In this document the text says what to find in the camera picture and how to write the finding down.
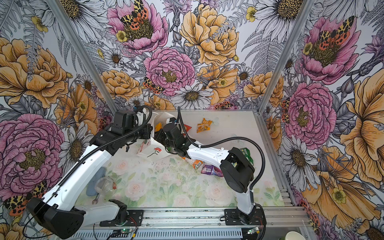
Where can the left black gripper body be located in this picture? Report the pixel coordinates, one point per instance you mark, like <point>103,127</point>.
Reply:
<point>143,133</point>

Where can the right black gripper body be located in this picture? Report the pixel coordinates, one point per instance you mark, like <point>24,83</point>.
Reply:
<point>162,138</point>

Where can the white paper gift bag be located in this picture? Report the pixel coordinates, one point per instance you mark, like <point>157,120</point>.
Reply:
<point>152,149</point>

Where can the purple snack bag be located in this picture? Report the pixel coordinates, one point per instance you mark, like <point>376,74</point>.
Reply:
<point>212,171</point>

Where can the yellow mango snack bag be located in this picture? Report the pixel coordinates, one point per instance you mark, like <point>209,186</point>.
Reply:
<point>158,127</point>

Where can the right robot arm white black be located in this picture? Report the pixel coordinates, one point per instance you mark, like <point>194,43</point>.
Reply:
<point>238,171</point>

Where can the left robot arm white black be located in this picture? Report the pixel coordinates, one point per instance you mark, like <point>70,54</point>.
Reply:
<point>56,210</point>

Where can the orange white snack bag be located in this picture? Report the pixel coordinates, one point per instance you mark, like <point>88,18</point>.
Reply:
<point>194,163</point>

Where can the green rainbow candy bag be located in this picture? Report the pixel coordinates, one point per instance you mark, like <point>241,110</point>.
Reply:
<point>246,152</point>

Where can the small red snack packet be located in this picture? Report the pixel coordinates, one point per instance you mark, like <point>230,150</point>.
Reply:
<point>187,128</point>

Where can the small orange snack packet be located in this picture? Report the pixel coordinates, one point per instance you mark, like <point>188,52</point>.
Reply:
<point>204,126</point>

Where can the clear plastic cup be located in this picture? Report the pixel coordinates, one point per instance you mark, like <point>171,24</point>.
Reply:
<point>105,186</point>

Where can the green circuit board left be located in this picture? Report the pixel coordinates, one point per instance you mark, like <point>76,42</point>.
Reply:
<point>122,231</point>

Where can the green circuit board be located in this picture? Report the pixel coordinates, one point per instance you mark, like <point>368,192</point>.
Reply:
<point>122,231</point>
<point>255,230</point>

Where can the green circuit board right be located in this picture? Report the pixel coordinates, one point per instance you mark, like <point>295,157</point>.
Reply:
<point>255,230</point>

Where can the white round bowl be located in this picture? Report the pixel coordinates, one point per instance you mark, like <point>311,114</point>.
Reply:
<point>294,236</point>

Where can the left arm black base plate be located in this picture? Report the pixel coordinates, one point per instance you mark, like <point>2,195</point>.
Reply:
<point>132,218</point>

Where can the aluminium frame rail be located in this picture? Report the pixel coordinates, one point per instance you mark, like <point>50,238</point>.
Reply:
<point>166,218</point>

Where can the white ventilated cable duct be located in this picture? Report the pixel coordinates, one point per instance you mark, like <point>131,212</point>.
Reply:
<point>160,234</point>

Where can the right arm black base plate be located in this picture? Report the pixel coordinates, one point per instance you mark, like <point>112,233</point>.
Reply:
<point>234,217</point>

